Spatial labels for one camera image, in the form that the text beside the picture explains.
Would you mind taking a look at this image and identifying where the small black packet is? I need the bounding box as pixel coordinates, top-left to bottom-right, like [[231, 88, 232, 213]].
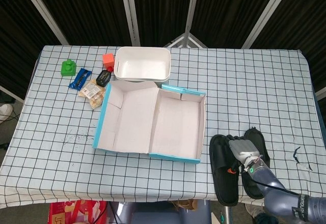
[[96, 70, 112, 87]]

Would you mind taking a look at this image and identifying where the white shoe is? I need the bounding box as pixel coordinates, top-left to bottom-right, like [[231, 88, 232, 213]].
[[0, 103, 13, 122]]

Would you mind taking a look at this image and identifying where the orange cube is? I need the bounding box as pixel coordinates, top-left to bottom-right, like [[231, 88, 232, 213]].
[[102, 53, 115, 66]]

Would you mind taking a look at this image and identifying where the clear snack bag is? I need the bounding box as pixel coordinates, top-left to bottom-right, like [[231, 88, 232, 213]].
[[78, 79, 107, 110]]

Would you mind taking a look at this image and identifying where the blue checked tablecloth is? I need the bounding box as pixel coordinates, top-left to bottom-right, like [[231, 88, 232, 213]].
[[0, 45, 326, 211]]

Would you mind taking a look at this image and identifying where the green toy block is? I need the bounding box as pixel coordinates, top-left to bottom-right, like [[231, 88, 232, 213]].
[[60, 59, 76, 77]]

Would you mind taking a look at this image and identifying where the metal table leg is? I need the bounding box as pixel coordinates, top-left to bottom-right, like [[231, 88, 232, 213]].
[[220, 201, 231, 224]]

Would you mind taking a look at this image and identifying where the black slipper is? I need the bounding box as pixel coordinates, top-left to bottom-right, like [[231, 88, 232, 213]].
[[240, 126, 271, 200], [209, 133, 242, 206]]

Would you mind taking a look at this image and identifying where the blue shoe box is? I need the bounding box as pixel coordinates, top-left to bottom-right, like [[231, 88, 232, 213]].
[[92, 80, 206, 164]]

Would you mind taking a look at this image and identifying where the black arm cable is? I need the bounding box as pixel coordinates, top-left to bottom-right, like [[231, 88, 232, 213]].
[[239, 169, 299, 197]]

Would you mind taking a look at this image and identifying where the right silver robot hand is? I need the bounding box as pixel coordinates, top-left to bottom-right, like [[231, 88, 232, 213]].
[[226, 134, 263, 175]]

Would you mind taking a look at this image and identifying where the red patterned bag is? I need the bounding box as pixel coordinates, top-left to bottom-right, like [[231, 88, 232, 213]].
[[48, 200, 109, 224]]

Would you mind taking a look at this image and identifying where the black folding screen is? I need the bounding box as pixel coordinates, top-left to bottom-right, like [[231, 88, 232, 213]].
[[0, 0, 326, 102]]

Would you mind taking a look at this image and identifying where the blue snack packet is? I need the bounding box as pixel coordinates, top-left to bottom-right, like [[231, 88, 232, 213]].
[[68, 68, 92, 90]]

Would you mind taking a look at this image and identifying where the white metal stand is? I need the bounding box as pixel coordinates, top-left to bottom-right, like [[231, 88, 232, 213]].
[[164, 32, 208, 48]]

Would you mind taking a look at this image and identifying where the white plastic bin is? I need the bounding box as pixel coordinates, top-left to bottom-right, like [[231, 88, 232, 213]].
[[113, 46, 171, 85]]

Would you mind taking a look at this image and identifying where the grey sneaker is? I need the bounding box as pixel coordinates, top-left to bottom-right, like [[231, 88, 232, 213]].
[[244, 203, 265, 219]]

